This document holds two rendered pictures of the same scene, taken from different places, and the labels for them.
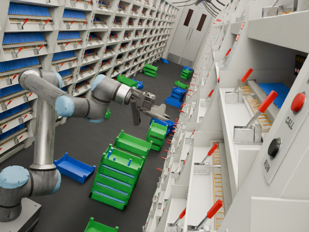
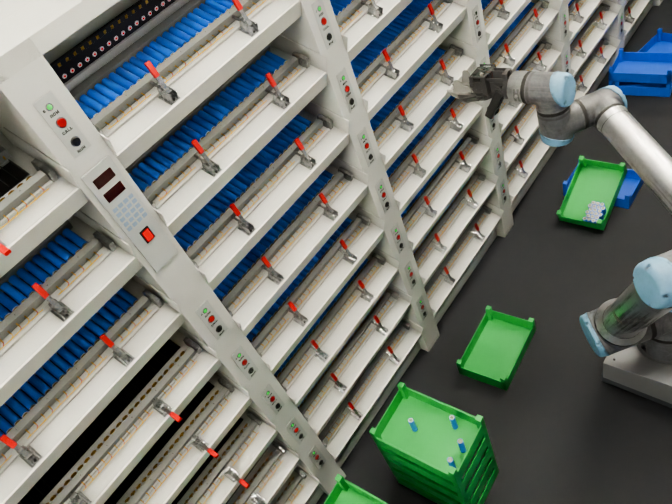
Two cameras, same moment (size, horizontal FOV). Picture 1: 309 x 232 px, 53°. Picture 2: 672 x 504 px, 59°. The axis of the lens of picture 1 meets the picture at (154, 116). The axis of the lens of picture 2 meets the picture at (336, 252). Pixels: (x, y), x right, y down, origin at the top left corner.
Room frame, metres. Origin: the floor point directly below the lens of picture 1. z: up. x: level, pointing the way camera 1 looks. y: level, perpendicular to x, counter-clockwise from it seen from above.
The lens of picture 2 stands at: (2.74, 0.82, 2.08)
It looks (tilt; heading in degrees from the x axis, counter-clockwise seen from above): 43 degrees down; 231
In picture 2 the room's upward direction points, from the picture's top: 25 degrees counter-clockwise
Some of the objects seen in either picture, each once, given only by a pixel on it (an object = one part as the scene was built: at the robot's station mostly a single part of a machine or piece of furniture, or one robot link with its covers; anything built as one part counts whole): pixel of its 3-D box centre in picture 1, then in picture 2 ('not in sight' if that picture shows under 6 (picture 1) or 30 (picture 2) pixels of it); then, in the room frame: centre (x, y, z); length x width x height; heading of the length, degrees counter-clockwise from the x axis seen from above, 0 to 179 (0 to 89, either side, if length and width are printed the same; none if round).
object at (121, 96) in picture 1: (123, 94); (519, 87); (1.36, 0.17, 1.09); 0.10 x 0.05 x 0.09; 176
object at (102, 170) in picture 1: (120, 168); (432, 441); (2.14, 0.11, 0.28); 0.30 x 0.20 x 0.08; 89
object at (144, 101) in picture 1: (140, 101); (493, 83); (1.35, 0.08, 1.09); 0.12 x 0.08 x 0.09; 86
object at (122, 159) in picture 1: (123, 159); (427, 430); (2.14, 0.11, 0.36); 0.30 x 0.20 x 0.08; 89
